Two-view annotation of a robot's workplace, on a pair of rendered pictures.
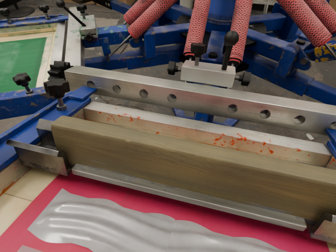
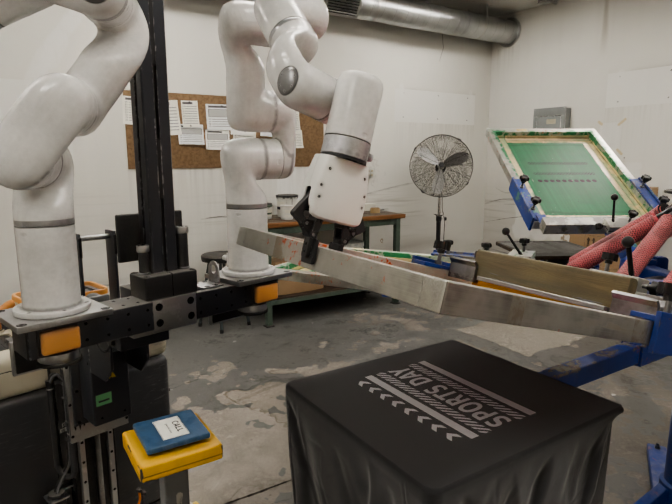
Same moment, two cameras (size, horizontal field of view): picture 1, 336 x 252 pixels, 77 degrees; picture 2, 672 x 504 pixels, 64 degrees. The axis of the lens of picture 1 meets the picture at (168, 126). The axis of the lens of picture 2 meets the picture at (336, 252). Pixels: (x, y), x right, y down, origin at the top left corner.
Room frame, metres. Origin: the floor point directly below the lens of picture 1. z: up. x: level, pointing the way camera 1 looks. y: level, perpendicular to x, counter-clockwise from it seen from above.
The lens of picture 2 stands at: (-0.99, -0.46, 1.41)
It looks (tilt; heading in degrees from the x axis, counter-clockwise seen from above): 10 degrees down; 43
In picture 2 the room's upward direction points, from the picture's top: straight up
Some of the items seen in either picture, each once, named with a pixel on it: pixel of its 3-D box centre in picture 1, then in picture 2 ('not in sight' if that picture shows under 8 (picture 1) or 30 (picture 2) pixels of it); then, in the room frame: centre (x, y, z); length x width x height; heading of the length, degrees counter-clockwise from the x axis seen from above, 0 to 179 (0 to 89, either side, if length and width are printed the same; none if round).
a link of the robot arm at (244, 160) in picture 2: not in sight; (249, 173); (-0.21, 0.54, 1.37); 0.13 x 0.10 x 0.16; 163
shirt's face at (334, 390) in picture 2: not in sight; (445, 394); (-0.12, 0.05, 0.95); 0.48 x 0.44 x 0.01; 166
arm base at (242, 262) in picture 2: not in sight; (244, 239); (-0.22, 0.55, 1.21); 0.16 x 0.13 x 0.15; 89
